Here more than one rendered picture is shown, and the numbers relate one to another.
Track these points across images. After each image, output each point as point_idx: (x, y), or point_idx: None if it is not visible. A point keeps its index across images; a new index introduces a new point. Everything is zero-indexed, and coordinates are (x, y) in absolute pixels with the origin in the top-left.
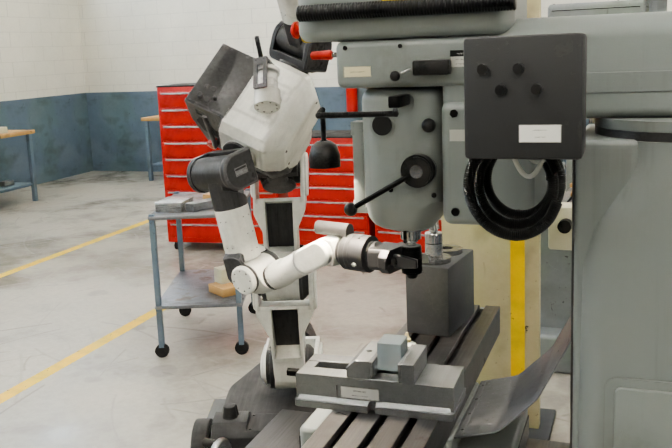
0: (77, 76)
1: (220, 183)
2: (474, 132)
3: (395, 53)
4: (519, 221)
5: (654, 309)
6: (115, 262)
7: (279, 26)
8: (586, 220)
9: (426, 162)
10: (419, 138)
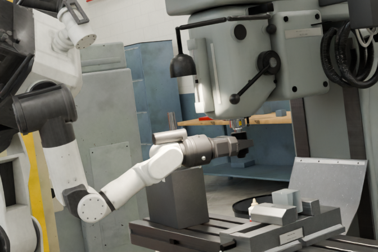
0: None
1: (64, 115)
2: (376, 8)
3: None
4: (359, 77)
5: None
6: None
7: None
8: (366, 78)
9: (277, 54)
10: (261, 40)
